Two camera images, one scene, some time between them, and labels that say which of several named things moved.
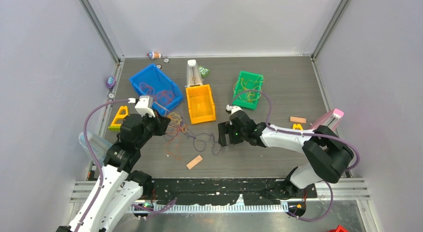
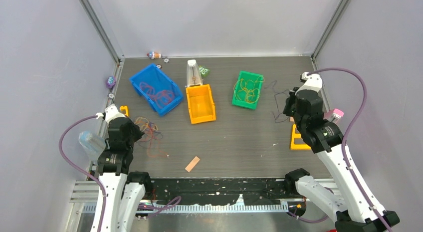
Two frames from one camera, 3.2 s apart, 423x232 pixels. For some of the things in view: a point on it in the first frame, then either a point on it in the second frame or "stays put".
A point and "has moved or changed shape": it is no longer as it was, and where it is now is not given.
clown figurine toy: [154, 55] stays put
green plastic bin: [248, 81] stays put
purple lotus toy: [110, 82] stays put
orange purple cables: [176, 124] has moved or changed shape
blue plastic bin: [152, 82] stays put
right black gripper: [224, 128] → [292, 97]
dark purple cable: [214, 141] → [277, 93]
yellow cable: [249, 91] stays put
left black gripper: [161, 123] → [138, 133]
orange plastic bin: [201, 104] stays put
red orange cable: [163, 97] stays put
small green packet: [204, 72] stays put
